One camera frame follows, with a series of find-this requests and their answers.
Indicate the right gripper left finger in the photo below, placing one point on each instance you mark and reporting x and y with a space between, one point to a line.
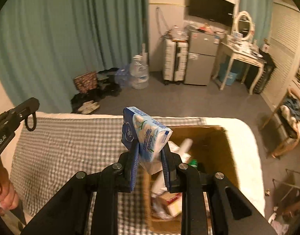
132 165

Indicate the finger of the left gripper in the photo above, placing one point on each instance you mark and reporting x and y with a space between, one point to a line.
23 111

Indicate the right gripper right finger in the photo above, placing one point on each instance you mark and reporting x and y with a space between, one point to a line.
169 169

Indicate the blue tissue packet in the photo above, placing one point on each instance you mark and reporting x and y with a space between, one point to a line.
151 134

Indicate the person's left hand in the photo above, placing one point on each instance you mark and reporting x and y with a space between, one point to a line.
8 196

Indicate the white tube in box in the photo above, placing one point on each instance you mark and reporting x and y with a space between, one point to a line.
185 146

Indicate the cardboard box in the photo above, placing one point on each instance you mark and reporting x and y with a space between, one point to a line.
211 150

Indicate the small cardboard box item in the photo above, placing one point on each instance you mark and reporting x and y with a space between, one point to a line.
172 203

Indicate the white sneakers pair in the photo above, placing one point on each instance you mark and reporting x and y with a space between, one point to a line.
88 107

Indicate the brown patterned bag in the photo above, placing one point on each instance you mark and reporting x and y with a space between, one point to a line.
86 82

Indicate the bottled water pack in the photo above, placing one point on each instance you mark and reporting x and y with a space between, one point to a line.
122 77

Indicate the large green curtain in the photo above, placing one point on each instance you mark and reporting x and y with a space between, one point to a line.
45 44

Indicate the large clear water jug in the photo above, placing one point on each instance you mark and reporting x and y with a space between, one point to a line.
139 72

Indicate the blue waste bin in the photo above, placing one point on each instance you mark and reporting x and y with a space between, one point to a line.
231 76

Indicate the white suitcase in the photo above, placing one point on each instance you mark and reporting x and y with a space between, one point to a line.
174 61

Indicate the grey mini fridge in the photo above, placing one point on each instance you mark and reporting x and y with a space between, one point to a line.
201 58

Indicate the wooden clothes rack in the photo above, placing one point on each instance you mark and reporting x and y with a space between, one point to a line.
288 113

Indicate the black hanging bag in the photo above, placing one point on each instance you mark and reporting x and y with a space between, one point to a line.
268 69

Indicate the white oval vanity mirror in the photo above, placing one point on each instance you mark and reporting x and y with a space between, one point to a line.
243 25

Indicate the white louvered wardrobe door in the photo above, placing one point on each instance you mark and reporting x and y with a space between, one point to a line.
284 40

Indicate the right green curtain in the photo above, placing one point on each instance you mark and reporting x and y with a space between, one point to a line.
261 14

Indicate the black wall television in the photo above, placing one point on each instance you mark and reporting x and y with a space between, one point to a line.
220 11

